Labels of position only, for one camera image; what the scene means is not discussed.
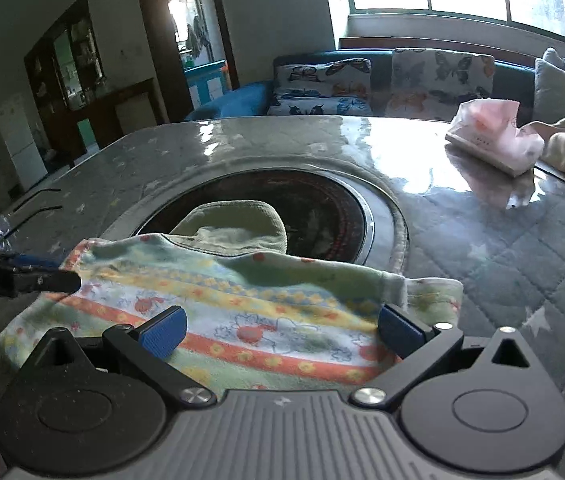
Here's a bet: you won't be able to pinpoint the blue play fence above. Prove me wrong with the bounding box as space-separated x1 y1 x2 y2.
182 59 228 111

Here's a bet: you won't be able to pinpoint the printed children's shirt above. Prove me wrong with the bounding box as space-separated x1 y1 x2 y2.
0 200 464 397

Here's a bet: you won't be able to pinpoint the clear plastic piece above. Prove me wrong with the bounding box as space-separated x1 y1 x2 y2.
0 212 14 252

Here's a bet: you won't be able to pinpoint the dark wooden cabinet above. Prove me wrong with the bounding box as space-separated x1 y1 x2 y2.
23 0 162 162

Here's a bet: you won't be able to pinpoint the grey quilted star table cover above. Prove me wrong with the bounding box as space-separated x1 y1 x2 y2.
0 114 565 480

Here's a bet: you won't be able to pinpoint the hanging clothes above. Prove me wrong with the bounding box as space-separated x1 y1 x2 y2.
184 14 219 62

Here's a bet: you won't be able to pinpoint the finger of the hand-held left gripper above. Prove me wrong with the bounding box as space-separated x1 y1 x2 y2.
6 253 64 271
11 269 82 296

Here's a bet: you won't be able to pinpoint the dark wooden door frame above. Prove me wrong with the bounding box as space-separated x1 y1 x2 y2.
131 0 241 126

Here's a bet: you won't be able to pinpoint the round black glass table inset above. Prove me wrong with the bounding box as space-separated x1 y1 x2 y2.
135 169 404 272

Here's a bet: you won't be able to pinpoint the white refrigerator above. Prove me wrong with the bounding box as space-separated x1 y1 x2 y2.
0 92 48 192

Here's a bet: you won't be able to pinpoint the butterfly print cushion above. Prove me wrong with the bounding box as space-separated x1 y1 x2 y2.
385 48 496 122
267 58 372 116

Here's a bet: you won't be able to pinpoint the blue sofa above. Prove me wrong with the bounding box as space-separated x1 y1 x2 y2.
184 48 543 124

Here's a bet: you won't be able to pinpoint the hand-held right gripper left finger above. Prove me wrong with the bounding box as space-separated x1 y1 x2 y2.
18 305 217 407

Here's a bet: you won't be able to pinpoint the pink tissue pack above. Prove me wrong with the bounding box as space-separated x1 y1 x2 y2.
444 98 546 177

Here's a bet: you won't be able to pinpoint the black strip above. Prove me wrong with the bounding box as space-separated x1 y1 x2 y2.
12 187 62 210
24 203 64 217

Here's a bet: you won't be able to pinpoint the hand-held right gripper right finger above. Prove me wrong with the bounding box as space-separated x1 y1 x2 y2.
350 303 534 407

